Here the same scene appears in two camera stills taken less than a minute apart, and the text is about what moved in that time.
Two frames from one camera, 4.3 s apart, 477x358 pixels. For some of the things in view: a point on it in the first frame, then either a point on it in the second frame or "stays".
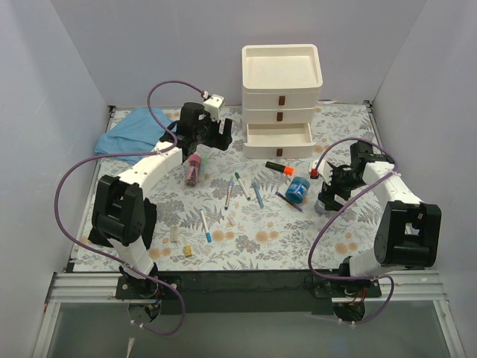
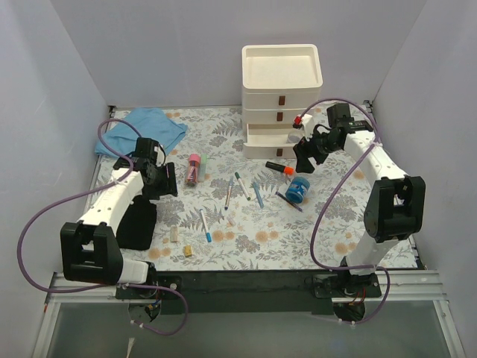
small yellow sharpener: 188,251 stays
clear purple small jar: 320,208 → 294,136
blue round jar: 297,189 stays
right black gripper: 336,180 → 308,148
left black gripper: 220,130 → 170,180
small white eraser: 231,221 stays
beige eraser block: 174,233 stays
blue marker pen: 258,195 stays
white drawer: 279,140 stays
